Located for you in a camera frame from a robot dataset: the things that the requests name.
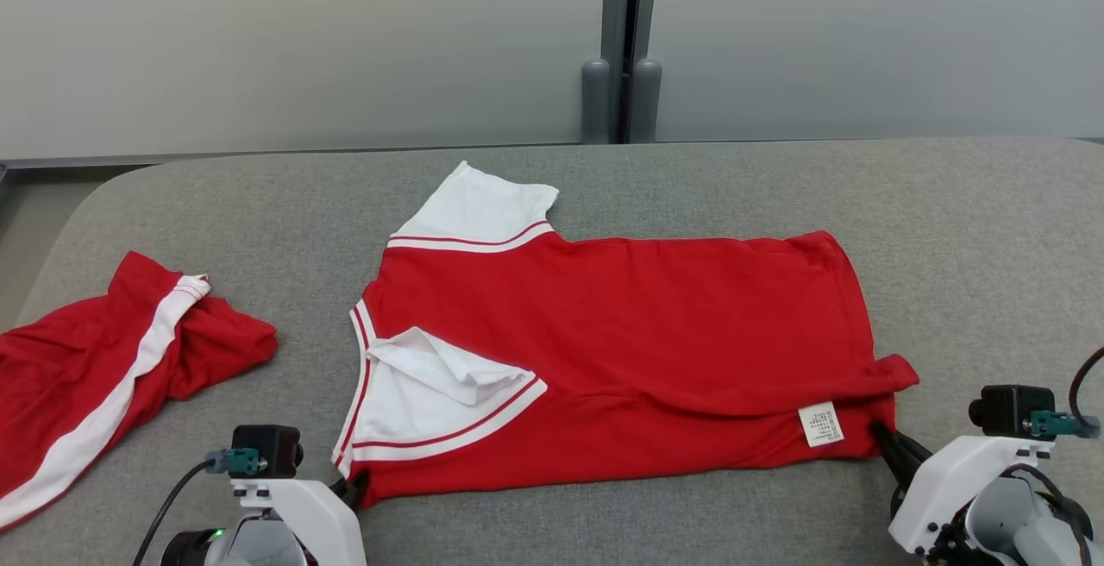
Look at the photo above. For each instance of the grey wall base rail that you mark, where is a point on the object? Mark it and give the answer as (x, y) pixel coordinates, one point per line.
(259, 154)

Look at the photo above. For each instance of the teal camera connector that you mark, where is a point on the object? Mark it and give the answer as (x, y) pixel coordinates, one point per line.
(1056, 424)
(237, 461)

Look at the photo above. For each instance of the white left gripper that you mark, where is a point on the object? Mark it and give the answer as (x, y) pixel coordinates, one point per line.
(319, 514)

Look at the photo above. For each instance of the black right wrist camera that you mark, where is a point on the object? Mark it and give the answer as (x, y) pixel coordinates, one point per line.
(1009, 411)

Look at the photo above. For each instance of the teal right camera connector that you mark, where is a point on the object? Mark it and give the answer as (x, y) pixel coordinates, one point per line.
(1056, 424)

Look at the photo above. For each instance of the red shirt with white sleeves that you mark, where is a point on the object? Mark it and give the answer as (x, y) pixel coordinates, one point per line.
(621, 342)

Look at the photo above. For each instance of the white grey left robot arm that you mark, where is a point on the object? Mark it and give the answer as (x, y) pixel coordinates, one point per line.
(250, 544)

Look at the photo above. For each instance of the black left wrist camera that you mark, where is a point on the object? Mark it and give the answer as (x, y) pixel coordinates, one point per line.
(269, 449)

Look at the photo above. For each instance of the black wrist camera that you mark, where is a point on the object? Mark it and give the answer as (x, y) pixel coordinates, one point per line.
(1009, 411)
(269, 449)

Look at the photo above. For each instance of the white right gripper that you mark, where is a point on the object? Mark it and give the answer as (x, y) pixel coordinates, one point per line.
(949, 480)

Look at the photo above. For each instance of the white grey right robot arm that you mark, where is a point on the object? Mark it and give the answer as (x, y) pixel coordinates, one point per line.
(1009, 523)

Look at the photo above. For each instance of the red shorts with white stripe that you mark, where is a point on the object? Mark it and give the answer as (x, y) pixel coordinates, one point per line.
(78, 359)

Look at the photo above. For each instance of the teal left camera connector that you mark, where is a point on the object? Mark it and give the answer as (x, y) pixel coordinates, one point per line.
(237, 461)

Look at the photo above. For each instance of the grey door frame post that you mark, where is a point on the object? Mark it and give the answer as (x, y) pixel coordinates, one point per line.
(596, 91)
(645, 91)

